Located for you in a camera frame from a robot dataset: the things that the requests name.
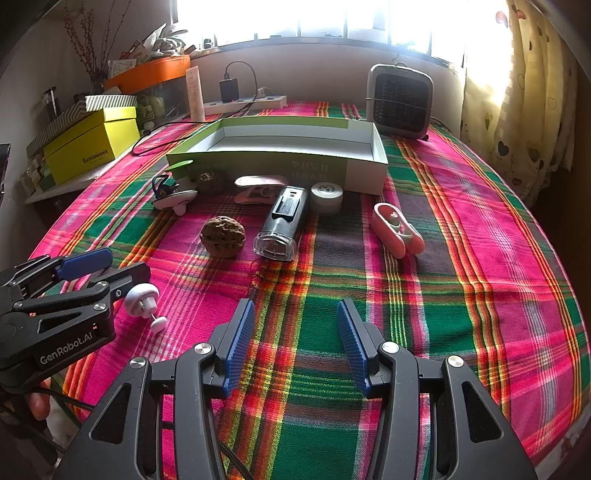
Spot black charger cable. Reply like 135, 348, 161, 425
131, 61, 259, 158

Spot dried branches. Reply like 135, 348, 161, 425
60, 0, 121, 88

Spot green round disc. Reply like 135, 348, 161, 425
167, 159, 197, 190

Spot window with metal bars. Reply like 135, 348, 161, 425
171, 0, 509, 65

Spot grey portable heater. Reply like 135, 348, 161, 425
366, 62, 435, 140

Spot clear storage container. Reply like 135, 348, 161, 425
134, 82, 191, 127

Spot yellow cardboard box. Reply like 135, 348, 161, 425
43, 107, 141, 185

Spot white power strip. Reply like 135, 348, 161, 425
203, 95, 288, 116

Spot green striped box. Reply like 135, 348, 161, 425
25, 93, 139, 160

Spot brown walnut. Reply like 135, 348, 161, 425
199, 217, 246, 256
196, 167, 227, 192

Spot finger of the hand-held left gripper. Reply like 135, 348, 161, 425
14, 262, 151, 319
0, 248, 114, 289

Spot orange plastic bin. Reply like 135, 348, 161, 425
104, 54, 192, 93

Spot white round container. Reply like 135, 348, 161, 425
309, 181, 345, 215

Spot white mushroom knob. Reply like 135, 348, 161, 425
124, 284, 168, 333

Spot black oval disc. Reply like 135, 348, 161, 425
154, 188, 198, 217

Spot pink green plaid blanket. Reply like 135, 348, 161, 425
28, 99, 583, 480

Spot pile of papers and packets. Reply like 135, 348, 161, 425
117, 23, 195, 63

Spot cream heart print curtain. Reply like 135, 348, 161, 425
462, 0, 591, 204

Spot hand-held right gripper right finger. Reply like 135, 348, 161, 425
337, 299, 539, 480

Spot cream cosmetic tube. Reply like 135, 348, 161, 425
185, 65, 206, 121

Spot blue corded orange earplugs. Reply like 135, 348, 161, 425
152, 174, 181, 197

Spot pink clip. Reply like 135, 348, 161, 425
233, 175, 287, 206

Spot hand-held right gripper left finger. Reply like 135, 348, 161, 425
54, 299, 256, 480

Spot person's left hand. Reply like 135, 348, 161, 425
25, 378, 54, 422

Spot white and green cardboard box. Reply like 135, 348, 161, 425
165, 115, 389, 192

